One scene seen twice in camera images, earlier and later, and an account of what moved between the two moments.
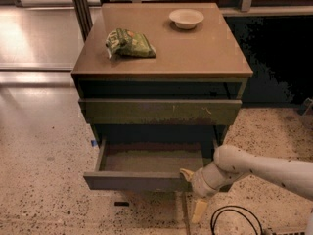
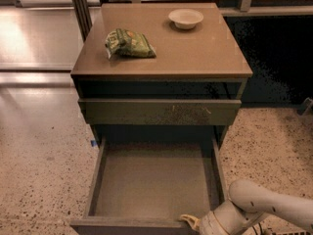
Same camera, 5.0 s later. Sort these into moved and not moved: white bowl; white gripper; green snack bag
Moved: white gripper
Not moved: green snack bag; white bowl
